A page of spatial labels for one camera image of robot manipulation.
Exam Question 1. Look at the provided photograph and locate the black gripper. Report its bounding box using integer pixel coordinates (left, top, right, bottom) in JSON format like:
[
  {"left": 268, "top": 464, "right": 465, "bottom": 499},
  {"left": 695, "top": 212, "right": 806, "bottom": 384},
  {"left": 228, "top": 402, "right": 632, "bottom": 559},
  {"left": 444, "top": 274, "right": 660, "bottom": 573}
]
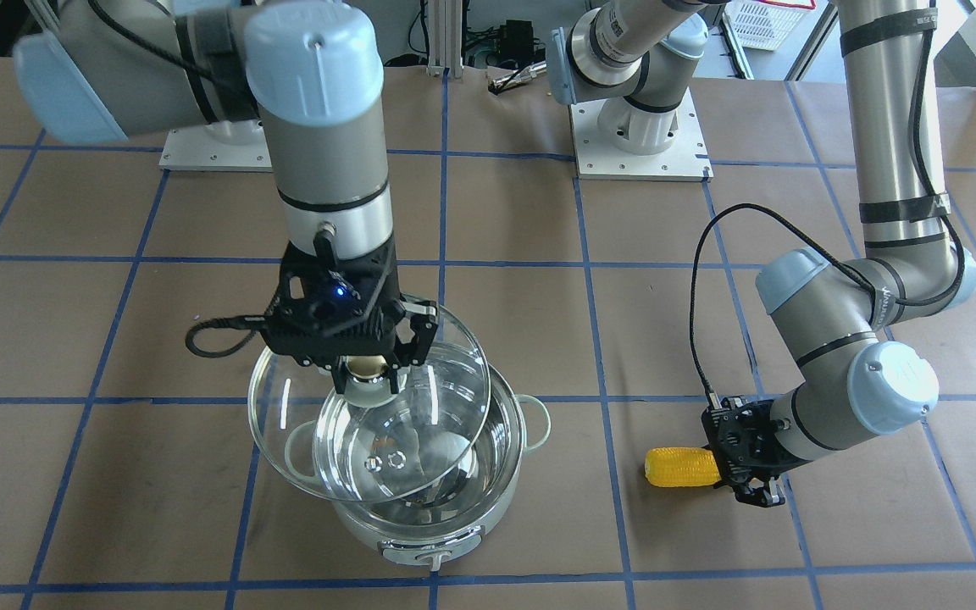
[
  {"left": 260, "top": 240, "right": 439, "bottom": 395},
  {"left": 701, "top": 395, "right": 794, "bottom": 508}
]

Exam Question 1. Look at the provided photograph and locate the yellow corn cob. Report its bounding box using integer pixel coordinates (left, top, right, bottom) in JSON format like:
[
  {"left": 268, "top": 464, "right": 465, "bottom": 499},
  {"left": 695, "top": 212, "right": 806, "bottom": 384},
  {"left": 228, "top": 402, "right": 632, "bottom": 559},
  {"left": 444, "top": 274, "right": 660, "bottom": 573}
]
[{"left": 644, "top": 447, "right": 721, "bottom": 489}]

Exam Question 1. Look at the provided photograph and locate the glass pot lid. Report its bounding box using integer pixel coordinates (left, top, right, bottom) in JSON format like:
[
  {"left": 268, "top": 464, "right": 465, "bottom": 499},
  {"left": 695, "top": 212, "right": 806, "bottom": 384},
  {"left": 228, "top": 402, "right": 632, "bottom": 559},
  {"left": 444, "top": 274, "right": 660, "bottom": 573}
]
[{"left": 247, "top": 309, "right": 491, "bottom": 503}]

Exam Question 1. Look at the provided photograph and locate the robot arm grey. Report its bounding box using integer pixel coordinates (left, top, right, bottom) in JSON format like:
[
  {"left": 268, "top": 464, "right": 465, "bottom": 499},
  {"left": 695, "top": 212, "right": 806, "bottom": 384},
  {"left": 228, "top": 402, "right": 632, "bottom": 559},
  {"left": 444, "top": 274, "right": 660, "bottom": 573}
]
[
  {"left": 546, "top": 1, "right": 976, "bottom": 508},
  {"left": 13, "top": 1, "right": 436, "bottom": 399}
]

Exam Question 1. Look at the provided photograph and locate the pale green electric pot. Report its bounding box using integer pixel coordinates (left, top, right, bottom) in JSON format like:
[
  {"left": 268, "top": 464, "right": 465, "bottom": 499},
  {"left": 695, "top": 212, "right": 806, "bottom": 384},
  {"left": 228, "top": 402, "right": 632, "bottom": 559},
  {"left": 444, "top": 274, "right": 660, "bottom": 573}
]
[{"left": 248, "top": 359, "right": 543, "bottom": 570}]

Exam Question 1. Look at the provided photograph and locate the black power adapter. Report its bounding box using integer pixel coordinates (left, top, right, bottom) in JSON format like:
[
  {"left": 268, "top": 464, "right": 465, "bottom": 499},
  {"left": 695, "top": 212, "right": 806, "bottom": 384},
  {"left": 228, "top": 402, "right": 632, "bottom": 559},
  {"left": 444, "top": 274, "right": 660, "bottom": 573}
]
[{"left": 498, "top": 19, "right": 535, "bottom": 63}]

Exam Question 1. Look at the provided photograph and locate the white plastic basket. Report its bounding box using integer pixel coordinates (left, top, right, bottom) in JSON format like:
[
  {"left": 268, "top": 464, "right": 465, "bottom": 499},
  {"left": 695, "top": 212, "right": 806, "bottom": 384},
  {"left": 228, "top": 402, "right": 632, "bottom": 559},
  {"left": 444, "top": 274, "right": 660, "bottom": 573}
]
[{"left": 725, "top": 1, "right": 816, "bottom": 52}]

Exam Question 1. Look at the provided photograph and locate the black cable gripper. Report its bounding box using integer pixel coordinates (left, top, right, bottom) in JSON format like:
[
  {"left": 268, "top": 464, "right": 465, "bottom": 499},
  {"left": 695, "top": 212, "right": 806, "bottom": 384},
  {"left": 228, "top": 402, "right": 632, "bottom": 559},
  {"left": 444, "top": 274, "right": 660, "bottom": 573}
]
[
  {"left": 185, "top": 313, "right": 273, "bottom": 359},
  {"left": 689, "top": 202, "right": 879, "bottom": 409}
]

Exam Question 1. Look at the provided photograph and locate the aluminium profile post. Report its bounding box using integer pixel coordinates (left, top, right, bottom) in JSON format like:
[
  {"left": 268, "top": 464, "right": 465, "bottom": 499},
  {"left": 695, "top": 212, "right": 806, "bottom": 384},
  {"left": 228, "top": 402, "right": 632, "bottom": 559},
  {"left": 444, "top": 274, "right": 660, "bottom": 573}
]
[{"left": 425, "top": 0, "right": 464, "bottom": 80}]

